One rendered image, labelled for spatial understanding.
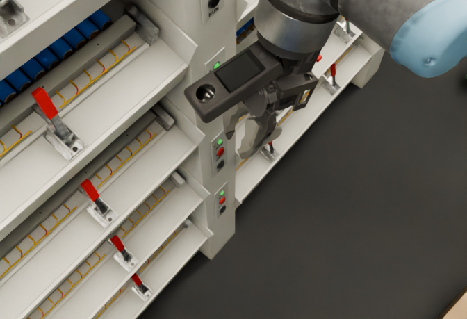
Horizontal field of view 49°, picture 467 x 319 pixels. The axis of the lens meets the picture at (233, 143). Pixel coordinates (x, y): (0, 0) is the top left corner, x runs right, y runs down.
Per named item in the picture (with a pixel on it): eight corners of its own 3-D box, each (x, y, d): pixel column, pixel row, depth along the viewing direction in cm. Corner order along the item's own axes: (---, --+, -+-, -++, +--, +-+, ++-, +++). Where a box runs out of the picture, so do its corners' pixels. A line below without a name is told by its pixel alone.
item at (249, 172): (364, 62, 148) (391, 39, 135) (229, 211, 123) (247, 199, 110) (313, 13, 148) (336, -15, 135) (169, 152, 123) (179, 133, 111)
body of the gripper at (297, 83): (304, 112, 70) (339, 44, 61) (254, 129, 66) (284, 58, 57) (273, 75, 73) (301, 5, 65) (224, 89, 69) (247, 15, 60)
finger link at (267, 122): (268, 152, 69) (283, 101, 63) (259, 155, 68) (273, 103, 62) (248, 131, 72) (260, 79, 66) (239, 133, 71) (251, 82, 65)
